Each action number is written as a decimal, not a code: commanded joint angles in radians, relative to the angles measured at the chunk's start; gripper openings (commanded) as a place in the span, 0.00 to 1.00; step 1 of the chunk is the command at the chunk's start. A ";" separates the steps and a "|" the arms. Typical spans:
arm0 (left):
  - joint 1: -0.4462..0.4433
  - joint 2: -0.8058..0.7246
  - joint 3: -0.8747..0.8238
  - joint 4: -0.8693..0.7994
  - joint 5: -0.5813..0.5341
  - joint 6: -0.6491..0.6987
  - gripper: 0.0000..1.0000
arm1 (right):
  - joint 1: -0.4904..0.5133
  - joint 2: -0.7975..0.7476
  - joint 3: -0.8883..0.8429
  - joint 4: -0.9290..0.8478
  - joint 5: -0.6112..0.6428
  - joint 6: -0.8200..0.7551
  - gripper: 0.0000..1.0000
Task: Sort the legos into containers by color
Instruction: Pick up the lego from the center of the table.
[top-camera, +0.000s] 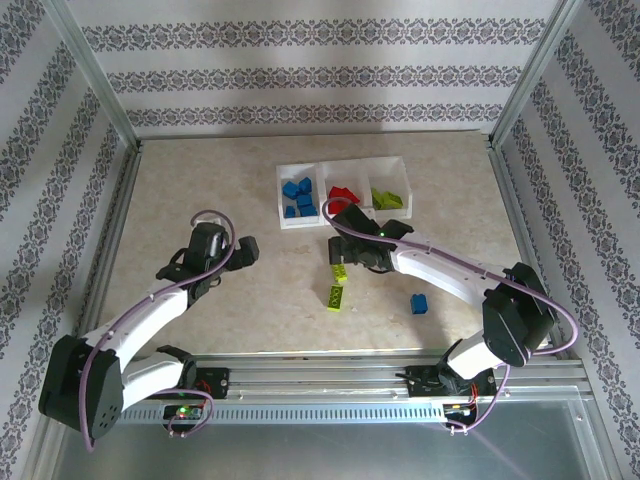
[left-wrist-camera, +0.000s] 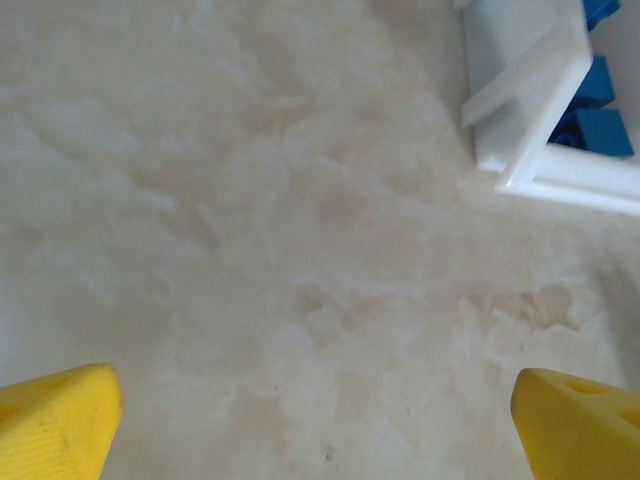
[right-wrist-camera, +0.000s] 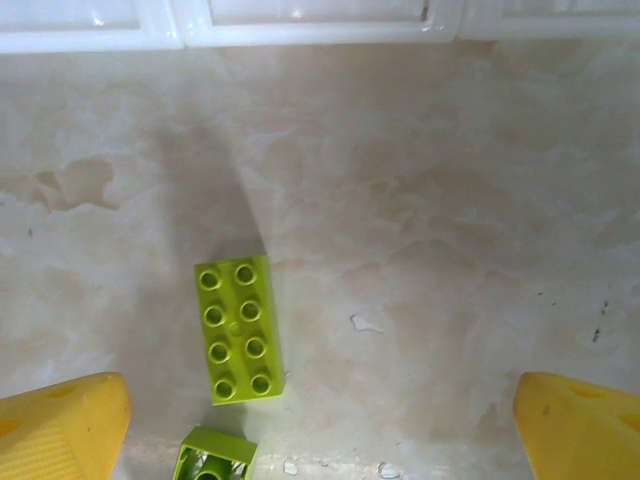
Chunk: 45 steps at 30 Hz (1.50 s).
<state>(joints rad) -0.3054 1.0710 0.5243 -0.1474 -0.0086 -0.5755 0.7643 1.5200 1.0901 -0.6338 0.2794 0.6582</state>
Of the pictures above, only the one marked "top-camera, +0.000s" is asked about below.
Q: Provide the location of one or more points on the blue lego brick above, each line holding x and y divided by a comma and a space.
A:
304, 201
305, 185
290, 211
419, 304
290, 189
308, 212

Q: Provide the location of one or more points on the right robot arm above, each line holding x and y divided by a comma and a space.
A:
440, 272

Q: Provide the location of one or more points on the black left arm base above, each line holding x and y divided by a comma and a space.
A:
215, 382

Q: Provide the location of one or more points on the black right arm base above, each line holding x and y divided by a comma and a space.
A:
425, 380

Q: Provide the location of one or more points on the white plastic bin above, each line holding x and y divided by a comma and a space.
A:
345, 172
400, 172
300, 170

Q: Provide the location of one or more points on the controller board with lights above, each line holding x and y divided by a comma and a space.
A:
460, 409
185, 412

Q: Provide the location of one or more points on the aluminium mounting rail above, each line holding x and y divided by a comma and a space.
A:
310, 375

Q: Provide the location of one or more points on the aluminium frame post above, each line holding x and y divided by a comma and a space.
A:
530, 75
95, 75

